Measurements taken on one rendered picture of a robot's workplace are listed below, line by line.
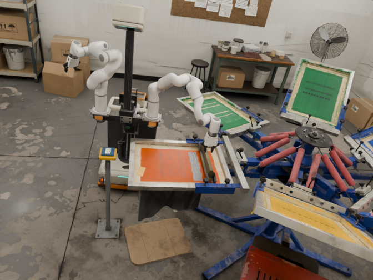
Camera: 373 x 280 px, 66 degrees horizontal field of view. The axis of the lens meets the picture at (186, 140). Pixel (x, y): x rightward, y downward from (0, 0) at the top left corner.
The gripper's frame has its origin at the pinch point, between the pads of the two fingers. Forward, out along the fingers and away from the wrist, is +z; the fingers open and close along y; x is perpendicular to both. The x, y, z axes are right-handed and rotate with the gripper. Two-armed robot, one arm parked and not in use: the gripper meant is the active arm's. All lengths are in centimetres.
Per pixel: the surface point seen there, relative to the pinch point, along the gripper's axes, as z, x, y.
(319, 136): -21, 2, -87
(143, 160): 17, -3, 50
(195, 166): 15.4, 3.2, 8.7
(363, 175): 18, 2, -150
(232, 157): 7.4, -1.4, -22.0
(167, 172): 16.3, 10.2, 31.6
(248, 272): 1, 102, -2
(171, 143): 13.5, -25.1, 26.1
